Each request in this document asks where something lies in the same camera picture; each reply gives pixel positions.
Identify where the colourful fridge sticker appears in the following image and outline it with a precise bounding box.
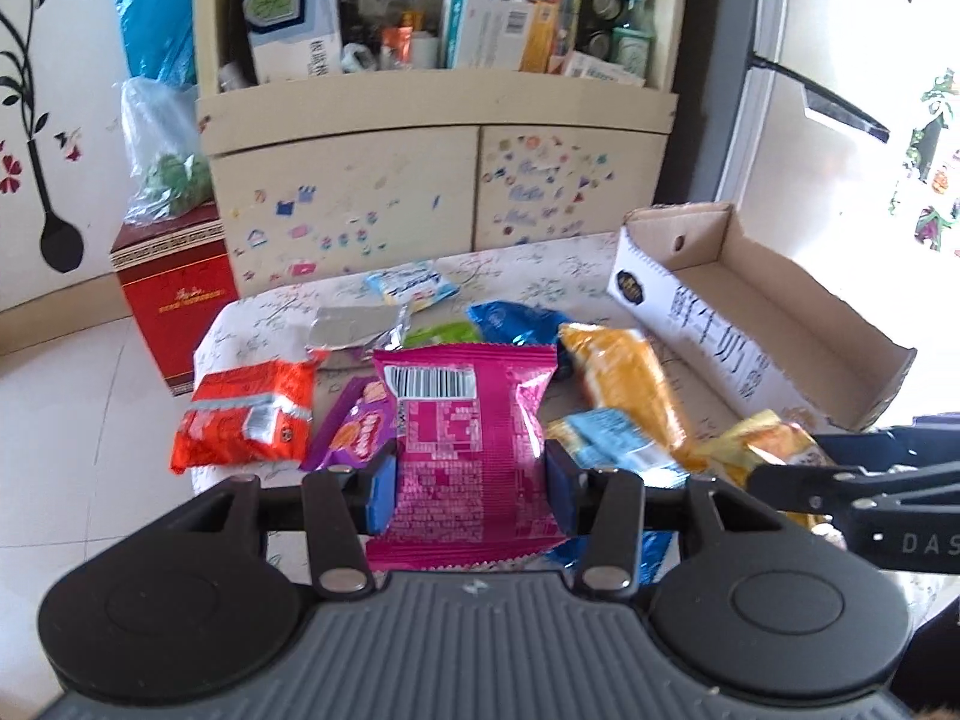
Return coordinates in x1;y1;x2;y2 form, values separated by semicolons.
889;67;960;252

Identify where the pink snack packet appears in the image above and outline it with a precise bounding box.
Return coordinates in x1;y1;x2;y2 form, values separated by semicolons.
365;343;571;571

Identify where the green glass bottle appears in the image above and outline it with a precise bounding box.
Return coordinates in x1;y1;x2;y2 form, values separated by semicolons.
611;0;659;80

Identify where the cardboard box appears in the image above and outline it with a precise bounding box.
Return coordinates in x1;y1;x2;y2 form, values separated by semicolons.
606;202;917;432

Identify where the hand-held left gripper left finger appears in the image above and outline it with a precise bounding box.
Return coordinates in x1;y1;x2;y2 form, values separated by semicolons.
193;453;398;593

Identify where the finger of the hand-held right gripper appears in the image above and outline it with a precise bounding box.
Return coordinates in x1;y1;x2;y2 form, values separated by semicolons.
814;426;960;475
748;465;912;524

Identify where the flat white box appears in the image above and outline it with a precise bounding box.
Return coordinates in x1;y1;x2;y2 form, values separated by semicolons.
562;51;646;87

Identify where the red gift box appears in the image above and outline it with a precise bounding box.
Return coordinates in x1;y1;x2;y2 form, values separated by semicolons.
110;201;241;398

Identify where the yellow snack packet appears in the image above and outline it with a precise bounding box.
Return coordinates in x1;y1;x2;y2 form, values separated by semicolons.
686;411;841;533

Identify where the blue plastic bag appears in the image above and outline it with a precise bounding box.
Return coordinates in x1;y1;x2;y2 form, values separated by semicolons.
105;0;200;87

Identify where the purple snack packet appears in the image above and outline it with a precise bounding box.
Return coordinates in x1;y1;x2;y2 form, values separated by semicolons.
298;377;398;472

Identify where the orange box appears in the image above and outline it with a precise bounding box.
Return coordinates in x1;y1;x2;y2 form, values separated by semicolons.
520;0;560;74

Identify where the white teal medicine box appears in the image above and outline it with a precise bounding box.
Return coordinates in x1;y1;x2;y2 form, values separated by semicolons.
439;0;533;70

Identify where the beige cabinet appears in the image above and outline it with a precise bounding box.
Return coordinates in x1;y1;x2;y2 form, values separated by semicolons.
191;0;691;297

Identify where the small orange sachet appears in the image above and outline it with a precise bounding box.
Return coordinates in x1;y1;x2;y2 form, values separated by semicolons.
381;24;413;68

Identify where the white refrigerator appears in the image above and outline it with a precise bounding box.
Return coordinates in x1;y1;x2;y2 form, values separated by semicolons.
652;0;960;421

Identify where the orange-red snack packet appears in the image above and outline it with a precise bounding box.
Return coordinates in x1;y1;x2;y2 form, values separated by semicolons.
171;358;325;475

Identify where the orange-yellow snack packet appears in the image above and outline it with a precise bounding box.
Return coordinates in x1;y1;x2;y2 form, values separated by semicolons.
559;322;695;458

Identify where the pale blue snack packet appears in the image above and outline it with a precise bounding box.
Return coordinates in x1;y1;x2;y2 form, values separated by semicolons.
544;409;692;587

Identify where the silver foil packet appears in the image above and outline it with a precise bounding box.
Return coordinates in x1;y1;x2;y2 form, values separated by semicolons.
306;302;410;352

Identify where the green snack packet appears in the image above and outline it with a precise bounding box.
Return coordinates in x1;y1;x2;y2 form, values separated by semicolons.
405;321;485;350

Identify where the blue foil snack packet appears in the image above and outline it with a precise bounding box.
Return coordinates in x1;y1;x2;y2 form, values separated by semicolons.
466;300;575;380

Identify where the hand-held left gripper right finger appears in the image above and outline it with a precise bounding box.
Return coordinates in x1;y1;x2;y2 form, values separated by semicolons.
544;441;773;592

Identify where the plastic bag with green contents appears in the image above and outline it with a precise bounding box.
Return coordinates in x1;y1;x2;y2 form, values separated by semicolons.
120;77;215;226

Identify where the multicolour striped box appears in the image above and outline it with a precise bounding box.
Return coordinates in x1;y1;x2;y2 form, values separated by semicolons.
551;0;582;57

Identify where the white and blue carton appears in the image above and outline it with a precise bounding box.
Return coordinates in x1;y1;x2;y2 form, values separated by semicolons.
240;0;346;83

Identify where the light blue white packet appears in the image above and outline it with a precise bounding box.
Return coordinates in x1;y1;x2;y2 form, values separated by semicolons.
364;261;462;310

